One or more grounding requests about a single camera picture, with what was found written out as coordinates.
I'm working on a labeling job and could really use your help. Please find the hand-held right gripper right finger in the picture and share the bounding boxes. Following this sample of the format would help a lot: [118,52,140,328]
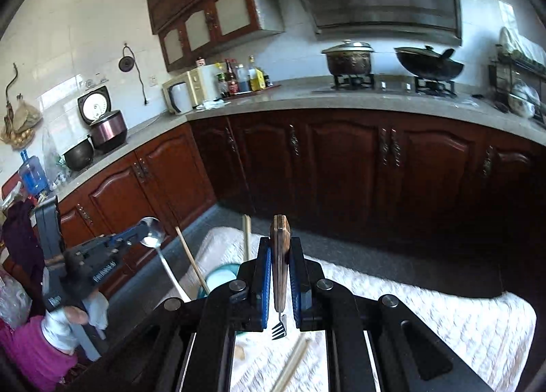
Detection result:
[291,236,491,392]

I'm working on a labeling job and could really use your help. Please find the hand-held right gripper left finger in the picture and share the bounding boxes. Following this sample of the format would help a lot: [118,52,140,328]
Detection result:
[128,236,273,392]

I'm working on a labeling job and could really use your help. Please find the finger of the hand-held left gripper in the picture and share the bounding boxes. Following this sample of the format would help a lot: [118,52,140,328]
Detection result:
[101,222,148,255]

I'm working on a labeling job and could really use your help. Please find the wooden handled metal fork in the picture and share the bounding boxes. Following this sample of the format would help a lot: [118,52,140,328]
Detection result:
[269,214,292,342]

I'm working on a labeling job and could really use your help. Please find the white utensil holder teal lid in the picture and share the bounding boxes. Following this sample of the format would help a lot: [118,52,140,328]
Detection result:
[204,263,240,292]

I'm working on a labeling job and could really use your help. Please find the wooden chopstick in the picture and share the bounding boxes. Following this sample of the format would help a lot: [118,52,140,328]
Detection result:
[271,336,307,392]
[242,214,252,263]
[282,343,311,392]
[176,227,211,294]

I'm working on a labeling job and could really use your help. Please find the person's left hand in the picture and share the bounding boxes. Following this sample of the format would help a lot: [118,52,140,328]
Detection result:
[42,293,110,350]

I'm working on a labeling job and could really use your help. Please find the purple cloth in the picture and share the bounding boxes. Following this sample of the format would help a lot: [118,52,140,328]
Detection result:
[2,199,45,286]

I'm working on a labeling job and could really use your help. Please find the black inner pot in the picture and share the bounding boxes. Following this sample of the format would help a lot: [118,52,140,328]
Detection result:
[62,137,95,172]

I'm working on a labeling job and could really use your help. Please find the blue water jug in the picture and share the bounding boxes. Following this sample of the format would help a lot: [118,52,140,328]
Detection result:
[18,150,48,197]

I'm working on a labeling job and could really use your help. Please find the clear plastic bag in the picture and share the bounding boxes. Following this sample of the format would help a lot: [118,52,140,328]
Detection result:
[42,127,71,190]

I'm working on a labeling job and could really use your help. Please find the maroon rice cooker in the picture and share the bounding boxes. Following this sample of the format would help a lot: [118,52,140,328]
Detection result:
[77,86,129,153]

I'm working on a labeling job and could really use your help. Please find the dark wooden lower cabinets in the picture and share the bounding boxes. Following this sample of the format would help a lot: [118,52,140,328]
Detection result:
[26,108,546,303]

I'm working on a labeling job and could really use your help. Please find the white electric kettle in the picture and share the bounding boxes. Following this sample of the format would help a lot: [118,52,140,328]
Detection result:
[168,82,193,115]

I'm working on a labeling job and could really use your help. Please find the hanging bag of garlic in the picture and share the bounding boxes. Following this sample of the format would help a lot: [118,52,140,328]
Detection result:
[0,63,44,150]

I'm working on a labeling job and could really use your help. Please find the cream countertop appliance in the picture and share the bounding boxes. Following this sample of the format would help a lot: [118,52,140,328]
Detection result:
[161,64,220,115]

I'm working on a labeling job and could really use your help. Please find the cream quilted tablecloth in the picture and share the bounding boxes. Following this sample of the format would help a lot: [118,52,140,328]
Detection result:
[158,226,536,392]

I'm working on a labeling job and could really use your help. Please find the small green bottle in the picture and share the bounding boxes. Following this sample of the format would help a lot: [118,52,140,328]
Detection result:
[216,63,229,97]

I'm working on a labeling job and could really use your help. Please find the brown bottle red label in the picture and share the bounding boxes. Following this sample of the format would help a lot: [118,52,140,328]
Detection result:
[226,58,240,95]

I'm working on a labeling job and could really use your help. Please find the grey kitchen countertop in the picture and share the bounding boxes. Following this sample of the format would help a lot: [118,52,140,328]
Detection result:
[43,74,546,205]

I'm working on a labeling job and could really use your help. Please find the yellow oil bottle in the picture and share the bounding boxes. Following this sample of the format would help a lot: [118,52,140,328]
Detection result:
[248,55,266,91]

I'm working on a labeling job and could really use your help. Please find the gas stove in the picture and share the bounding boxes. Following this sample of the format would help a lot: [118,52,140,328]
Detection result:
[313,73,459,98]

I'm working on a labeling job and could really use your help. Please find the patterned cooking pot with lid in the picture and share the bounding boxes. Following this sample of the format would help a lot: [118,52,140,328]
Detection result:
[321,39,376,76]

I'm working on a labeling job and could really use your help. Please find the wooden upper cabinets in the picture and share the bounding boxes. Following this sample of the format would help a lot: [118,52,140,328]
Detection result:
[143,0,286,74]

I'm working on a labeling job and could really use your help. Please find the black wok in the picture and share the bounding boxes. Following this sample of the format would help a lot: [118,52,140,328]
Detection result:
[393,45,465,81]

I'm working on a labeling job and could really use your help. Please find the black dish rack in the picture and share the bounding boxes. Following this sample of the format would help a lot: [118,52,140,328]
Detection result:
[487,26,546,125]

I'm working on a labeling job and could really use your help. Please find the round black wall hanging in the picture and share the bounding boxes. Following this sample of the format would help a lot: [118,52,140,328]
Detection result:
[118,45,149,105]

